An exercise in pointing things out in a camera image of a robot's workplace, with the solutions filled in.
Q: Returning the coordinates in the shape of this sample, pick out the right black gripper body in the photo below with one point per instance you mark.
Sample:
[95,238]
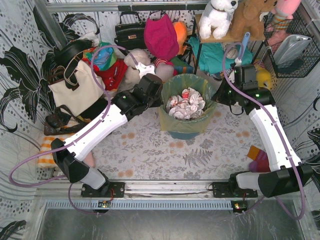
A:
[219,92]

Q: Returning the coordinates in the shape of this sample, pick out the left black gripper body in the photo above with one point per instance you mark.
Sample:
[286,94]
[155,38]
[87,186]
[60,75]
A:
[155,100]

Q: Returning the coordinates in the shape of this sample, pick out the yellow trash bag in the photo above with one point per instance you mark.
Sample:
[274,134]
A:
[175,86]

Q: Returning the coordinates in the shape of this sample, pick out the teal trash bin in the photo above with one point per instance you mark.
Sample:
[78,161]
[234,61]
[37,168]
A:
[184,135]

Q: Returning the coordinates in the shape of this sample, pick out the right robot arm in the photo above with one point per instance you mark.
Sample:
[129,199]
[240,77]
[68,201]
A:
[287,172]

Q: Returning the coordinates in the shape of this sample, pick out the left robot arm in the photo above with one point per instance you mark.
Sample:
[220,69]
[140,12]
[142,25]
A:
[69,154]

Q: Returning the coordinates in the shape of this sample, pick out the crumpled paper trash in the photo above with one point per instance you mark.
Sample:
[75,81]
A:
[187,106]

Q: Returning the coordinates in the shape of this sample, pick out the magenta cloth bag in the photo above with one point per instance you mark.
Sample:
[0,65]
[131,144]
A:
[160,38]

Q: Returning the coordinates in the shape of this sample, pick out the cream canvas tote bag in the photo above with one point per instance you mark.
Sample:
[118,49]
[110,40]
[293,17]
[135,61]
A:
[82,96]

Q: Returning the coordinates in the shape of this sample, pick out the yellow plush duck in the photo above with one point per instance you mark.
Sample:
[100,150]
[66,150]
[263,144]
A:
[263,76]

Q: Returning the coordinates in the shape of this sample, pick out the cream plush lamb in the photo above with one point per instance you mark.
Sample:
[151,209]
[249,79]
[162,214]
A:
[132,76]

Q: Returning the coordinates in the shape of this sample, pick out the pink white plush doll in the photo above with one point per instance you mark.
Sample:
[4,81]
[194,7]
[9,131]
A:
[164,69]

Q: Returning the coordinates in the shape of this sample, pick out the red cloth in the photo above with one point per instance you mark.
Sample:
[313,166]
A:
[113,76]

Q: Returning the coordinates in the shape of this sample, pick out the teal cloth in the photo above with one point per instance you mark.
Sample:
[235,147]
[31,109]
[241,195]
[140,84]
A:
[211,56]

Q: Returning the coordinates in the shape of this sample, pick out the silver foil pouch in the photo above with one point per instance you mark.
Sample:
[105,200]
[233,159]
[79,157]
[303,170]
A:
[291,48]

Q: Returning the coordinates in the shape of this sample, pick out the brown teddy bear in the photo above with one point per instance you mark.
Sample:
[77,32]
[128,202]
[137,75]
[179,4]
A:
[248,18]

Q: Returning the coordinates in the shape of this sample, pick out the black leather handbag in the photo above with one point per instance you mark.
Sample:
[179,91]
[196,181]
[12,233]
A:
[131,35]

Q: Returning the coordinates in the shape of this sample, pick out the white plush dog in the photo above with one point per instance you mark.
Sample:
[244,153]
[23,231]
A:
[216,18]

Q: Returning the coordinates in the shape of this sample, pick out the orange plush toy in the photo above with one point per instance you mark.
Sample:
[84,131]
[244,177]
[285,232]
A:
[181,34]

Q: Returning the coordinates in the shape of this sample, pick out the pink plush toy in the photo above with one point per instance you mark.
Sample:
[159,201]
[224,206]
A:
[283,14]

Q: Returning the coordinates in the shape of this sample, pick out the purple orange sock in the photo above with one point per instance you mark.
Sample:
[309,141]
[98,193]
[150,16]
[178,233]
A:
[259,160]

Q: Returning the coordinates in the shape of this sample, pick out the pink case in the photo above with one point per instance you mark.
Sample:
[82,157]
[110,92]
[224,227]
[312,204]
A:
[89,160]

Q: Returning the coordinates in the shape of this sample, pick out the brown patterned handbag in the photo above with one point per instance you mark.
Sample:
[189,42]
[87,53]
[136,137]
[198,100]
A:
[62,122]

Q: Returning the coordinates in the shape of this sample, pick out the orange checkered cloth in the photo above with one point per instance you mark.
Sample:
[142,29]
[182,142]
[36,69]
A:
[47,160]

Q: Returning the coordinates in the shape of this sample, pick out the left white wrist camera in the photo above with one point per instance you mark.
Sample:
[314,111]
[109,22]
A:
[145,69]

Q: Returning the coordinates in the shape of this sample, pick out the blue handled mop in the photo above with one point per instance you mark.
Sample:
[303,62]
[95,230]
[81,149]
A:
[244,43]

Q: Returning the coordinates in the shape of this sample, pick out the black wire basket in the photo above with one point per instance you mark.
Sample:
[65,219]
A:
[308,59]

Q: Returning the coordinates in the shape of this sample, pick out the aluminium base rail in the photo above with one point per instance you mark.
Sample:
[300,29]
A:
[150,189]

